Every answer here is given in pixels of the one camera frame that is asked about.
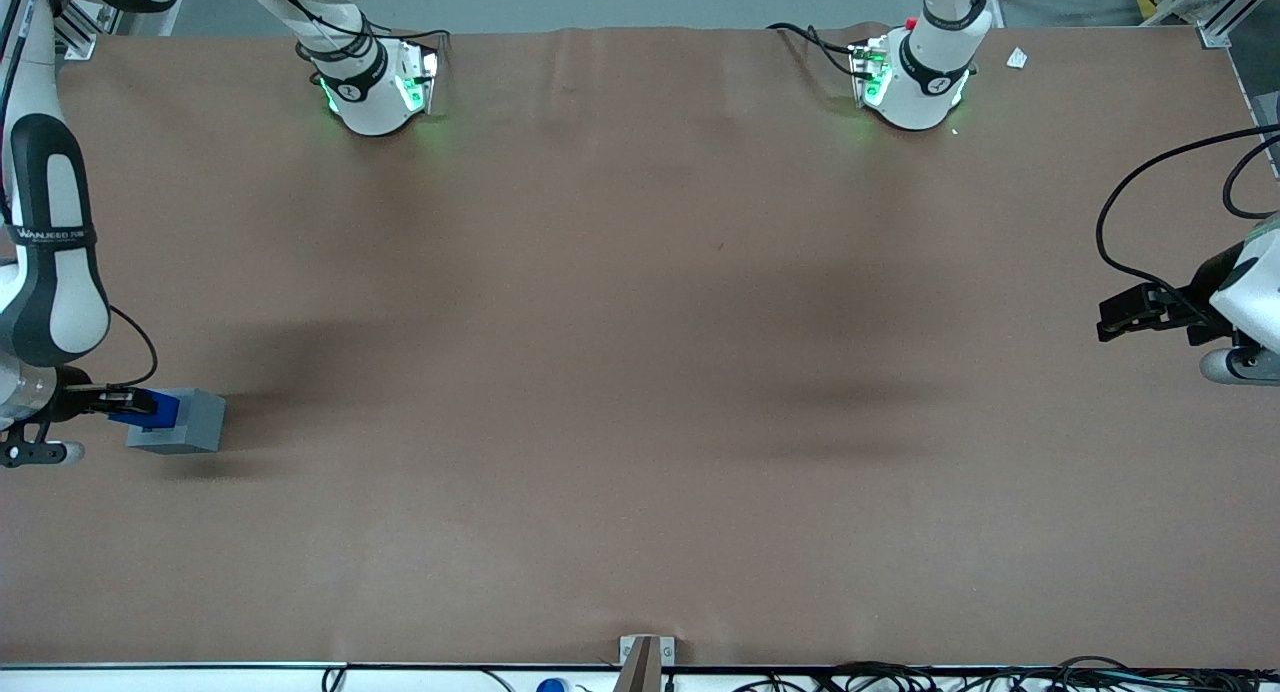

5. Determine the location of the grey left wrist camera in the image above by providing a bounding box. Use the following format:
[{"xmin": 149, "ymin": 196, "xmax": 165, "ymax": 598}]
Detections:
[{"xmin": 1199, "ymin": 344, "xmax": 1280, "ymax": 387}]

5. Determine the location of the blue plastic part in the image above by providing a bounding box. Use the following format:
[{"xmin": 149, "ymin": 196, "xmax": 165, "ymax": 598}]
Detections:
[{"xmin": 108, "ymin": 392, "xmax": 182, "ymax": 434}]

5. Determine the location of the black base power cable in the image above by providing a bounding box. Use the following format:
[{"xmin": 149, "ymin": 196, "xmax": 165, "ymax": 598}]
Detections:
[{"xmin": 767, "ymin": 21, "xmax": 863, "ymax": 79}]

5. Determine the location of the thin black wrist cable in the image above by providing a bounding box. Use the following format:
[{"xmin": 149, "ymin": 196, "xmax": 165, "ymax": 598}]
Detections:
[{"xmin": 106, "ymin": 305, "xmax": 160, "ymax": 390}]

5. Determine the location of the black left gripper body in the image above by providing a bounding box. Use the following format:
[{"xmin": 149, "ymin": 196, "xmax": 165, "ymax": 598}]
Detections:
[{"xmin": 1158, "ymin": 240, "xmax": 1251, "ymax": 347}]

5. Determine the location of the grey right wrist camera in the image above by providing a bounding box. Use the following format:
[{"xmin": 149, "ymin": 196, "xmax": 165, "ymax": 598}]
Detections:
[{"xmin": 0, "ymin": 423, "xmax": 87, "ymax": 470}]

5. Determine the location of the grey metal mounting bracket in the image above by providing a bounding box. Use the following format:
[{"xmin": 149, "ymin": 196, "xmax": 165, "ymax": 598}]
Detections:
[{"xmin": 618, "ymin": 633, "xmax": 677, "ymax": 692}]

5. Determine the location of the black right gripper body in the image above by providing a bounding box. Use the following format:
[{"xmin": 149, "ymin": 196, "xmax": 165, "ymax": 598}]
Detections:
[{"xmin": 48, "ymin": 366, "xmax": 99, "ymax": 424}]

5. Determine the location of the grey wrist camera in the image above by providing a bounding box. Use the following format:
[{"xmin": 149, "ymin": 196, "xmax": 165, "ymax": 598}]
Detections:
[
  {"xmin": 1199, "ymin": 344, "xmax": 1280, "ymax": 387},
  {"xmin": 0, "ymin": 423, "xmax": 87, "ymax": 470}
]

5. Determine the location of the long black looped cable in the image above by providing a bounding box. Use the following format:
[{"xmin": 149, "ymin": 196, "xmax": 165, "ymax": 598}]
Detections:
[{"xmin": 1095, "ymin": 126, "xmax": 1280, "ymax": 308}]

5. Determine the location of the aluminium frame profile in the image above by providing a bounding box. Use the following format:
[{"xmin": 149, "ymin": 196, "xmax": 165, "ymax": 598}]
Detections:
[
  {"xmin": 1140, "ymin": 0, "xmax": 1280, "ymax": 50},
  {"xmin": 44, "ymin": 0, "xmax": 113, "ymax": 62}
]

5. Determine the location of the gray block base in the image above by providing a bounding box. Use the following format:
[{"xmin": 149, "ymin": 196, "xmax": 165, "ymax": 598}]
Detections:
[{"xmin": 125, "ymin": 387, "xmax": 227, "ymax": 456}]

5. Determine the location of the black cable bundle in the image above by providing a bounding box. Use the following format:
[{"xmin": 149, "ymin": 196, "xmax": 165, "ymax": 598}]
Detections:
[{"xmin": 728, "ymin": 656, "xmax": 1280, "ymax": 692}]

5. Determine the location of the short black looped cable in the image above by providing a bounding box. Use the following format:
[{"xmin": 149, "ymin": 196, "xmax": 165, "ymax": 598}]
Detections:
[{"xmin": 1221, "ymin": 135, "xmax": 1280, "ymax": 221}]

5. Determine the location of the brown table mat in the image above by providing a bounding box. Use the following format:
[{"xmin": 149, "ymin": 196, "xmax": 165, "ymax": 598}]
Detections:
[{"xmin": 0, "ymin": 22, "xmax": 1280, "ymax": 669}]

